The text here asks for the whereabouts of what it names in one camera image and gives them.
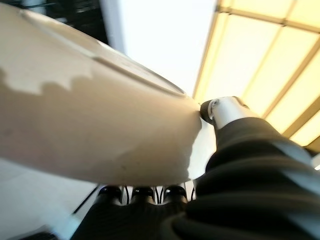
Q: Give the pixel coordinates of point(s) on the cream round plate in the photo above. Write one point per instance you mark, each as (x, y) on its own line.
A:
(100, 112)

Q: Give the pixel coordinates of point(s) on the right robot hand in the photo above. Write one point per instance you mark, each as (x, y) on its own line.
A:
(250, 187)

